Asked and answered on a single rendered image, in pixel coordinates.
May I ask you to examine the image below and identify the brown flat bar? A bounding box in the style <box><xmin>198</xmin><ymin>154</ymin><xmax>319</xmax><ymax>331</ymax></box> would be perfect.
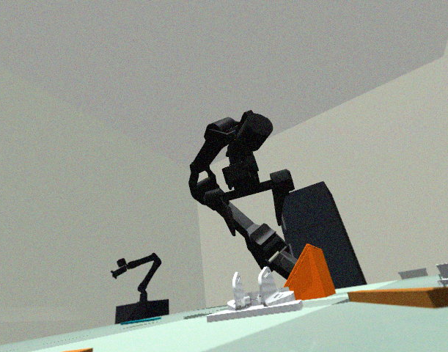
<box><xmin>348</xmin><ymin>287</ymin><xmax>448</xmax><ymax>309</ymax></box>

